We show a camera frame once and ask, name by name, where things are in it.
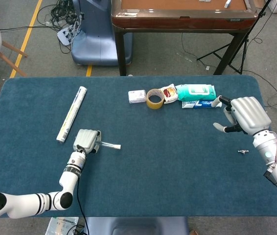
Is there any rolled white paper tube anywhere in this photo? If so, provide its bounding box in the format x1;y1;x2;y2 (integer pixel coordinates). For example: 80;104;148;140
56;86;88;144

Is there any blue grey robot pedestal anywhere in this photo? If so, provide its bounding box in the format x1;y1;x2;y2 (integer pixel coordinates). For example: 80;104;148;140
71;0;133;66

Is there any blue white toothpaste tube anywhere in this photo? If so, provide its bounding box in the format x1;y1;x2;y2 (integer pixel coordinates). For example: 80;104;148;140
182;99;223;109

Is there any clear glass test tube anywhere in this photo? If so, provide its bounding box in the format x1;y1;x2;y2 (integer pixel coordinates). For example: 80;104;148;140
95;140;116;149

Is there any green wet wipes pack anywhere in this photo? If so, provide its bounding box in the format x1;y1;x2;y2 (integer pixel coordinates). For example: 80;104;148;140
175;84;217;102

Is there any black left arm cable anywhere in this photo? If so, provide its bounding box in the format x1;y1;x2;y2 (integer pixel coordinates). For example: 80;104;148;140
67;144;91;235

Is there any blue robot body base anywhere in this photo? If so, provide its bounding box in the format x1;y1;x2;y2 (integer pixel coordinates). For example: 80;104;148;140
83;216;190;235

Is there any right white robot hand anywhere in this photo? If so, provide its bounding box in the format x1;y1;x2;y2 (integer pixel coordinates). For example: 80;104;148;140
211;95;272;136

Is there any clear plastic bag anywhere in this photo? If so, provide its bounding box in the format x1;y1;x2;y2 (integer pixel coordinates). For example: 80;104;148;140
46;216;80;235

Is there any black floor cable bundle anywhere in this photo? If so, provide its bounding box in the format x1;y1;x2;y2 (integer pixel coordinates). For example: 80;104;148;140
37;0;84;53

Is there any blue felt table mat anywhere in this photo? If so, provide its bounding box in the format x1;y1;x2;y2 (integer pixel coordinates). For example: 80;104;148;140
0;74;277;218

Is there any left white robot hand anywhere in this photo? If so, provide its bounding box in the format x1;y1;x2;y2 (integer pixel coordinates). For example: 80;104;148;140
72;129;102;154

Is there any red yellow snack packet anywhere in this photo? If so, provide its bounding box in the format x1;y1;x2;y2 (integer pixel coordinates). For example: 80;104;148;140
160;83;179;104

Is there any brown mahjong table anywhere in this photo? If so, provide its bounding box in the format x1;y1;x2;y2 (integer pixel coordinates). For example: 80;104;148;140
111;0;260;76

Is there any white power strip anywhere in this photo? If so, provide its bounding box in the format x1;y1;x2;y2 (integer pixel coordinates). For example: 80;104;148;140
56;26;74;46

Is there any white pink plastic box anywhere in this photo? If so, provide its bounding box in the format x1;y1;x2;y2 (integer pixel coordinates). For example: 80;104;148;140
128;90;147;104

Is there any yellow packing tape roll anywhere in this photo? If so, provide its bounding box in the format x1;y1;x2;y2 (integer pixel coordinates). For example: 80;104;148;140
146;88;165;110

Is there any black tripod stand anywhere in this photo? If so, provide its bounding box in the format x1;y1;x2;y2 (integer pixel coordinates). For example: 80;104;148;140
196;0;277;75

